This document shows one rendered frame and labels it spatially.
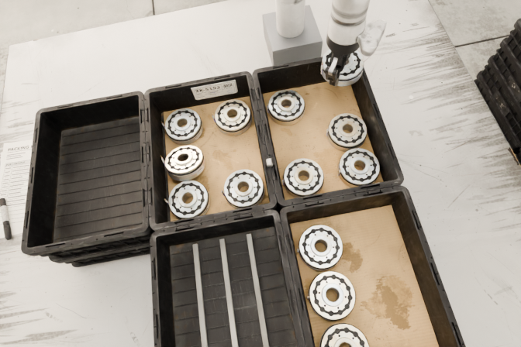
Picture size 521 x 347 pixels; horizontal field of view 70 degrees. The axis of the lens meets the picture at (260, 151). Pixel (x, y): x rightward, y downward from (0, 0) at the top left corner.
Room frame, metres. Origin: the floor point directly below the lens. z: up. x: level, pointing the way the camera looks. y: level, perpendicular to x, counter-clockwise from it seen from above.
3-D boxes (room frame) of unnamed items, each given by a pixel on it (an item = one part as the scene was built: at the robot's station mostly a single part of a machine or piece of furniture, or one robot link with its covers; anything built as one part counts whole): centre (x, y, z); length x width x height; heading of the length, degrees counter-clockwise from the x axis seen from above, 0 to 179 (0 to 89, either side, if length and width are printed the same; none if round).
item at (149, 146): (0.45, 0.13, 0.92); 0.40 x 0.30 x 0.02; 1
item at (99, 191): (0.44, 0.43, 0.87); 0.40 x 0.30 x 0.11; 1
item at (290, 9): (0.89, -0.17, 0.89); 0.09 x 0.09 x 0.17; 10
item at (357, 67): (0.56, -0.24, 1.01); 0.10 x 0.10 x 0.01
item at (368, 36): (0.53, -0.23, 1.17); 0.11 x 0.09 x 0.06; 54
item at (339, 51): (0.54, -0.22, 1.10); 0.08 x 0.08 x 0.09
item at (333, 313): (0.05, -0.10, 0.86); 0.10 x 0.10 x 0.01
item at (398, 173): (0.45, -0.17, 0.92); 0.40 x 0.30 x 0.02; 1
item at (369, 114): (0.45, -0.17, 0.87); 0.40 x 0.30 x 0.11; 1
